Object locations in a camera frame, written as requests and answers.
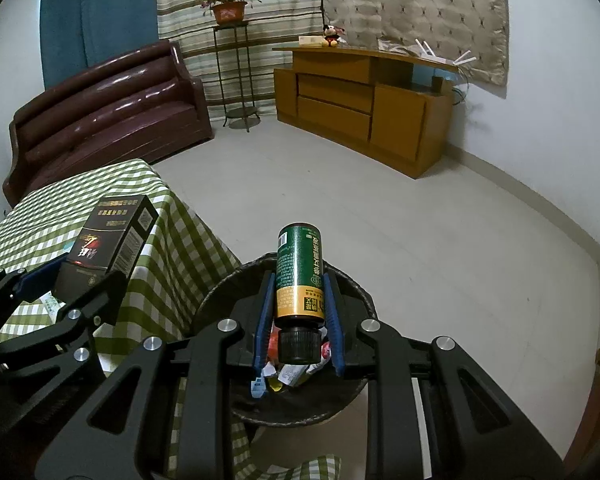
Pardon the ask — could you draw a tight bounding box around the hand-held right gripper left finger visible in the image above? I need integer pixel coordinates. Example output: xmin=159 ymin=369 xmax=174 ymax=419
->
xmin=34 ymin=271 xmax=277 ymax=480

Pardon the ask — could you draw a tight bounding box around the beige patterned curtain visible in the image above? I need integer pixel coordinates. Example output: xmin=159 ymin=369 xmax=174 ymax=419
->
xmin=321 ymin=0 xmax=510 ymax=100

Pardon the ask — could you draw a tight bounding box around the blue curtain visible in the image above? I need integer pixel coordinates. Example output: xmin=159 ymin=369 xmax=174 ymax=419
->
xmin=39 ymin=0 xmax=160 ymax=92

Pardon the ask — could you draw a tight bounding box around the black carton box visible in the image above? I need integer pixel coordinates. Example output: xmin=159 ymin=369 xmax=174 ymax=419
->
xmin=51 ymin=194 xmax=160 ymax=306

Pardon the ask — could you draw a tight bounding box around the green checked tablecloth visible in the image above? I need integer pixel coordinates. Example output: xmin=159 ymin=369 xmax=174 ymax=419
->
xmin=0 ymin=158 xmax=343 ymax=480

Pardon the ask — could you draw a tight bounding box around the wooden cabinet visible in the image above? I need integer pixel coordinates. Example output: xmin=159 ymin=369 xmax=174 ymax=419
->
xmin=272 ymin=44 xmax=455 ymax=179

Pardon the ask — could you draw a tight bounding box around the potted plant orange pot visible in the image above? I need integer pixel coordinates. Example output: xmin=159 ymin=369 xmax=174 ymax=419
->
xmin=200 ymin=0 xmax=262 ymax=26

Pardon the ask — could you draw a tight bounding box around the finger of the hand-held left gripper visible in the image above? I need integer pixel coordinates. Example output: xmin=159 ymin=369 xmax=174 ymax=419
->
xmin=0 ymin=270 xmax=132 ymax=367
xmin=0 ymin=257 xmax=70 ymax=321

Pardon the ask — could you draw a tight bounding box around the clear plastic bag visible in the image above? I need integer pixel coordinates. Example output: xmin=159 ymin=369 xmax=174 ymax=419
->
xmin=378 ymin=37 xmax=418 ymax=56

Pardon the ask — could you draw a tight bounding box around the black trash bin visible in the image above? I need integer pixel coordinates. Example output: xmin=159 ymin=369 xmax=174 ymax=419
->
xmin=192 ymin=254 xmax=376 ymax=427

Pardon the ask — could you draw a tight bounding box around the green bottle black cap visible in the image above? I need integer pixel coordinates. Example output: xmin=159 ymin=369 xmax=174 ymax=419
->
xmin=272 ymin=222 xmax=331 ymax=365

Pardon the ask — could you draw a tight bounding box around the brown leather sofa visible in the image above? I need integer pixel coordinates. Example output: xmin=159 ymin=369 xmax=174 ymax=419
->
xmin=2 ymin=38 xmax=215 ymax=209

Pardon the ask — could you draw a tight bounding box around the black metal plant stand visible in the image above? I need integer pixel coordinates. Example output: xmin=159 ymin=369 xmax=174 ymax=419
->
xmin=212 ymin=20 xmax=262 ymax=133

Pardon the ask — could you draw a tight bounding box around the white paper slip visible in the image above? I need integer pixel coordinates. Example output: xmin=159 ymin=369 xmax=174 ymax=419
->
xmin=42 ymin=294 xmax=64 ymax=322

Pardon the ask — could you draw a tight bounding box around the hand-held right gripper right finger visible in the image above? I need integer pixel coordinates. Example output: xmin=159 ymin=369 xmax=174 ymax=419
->
xmin=322 ymin=269 xmax=567 ymax=480

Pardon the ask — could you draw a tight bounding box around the mouse plush toy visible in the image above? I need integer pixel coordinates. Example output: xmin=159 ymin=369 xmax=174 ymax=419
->
xmin=322 ymin=24 xmax=346 ymax=48

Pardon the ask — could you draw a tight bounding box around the white router with antennas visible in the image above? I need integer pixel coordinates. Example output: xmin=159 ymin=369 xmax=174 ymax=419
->
xmin=414 ymin=39 xmax=476 ymax=67

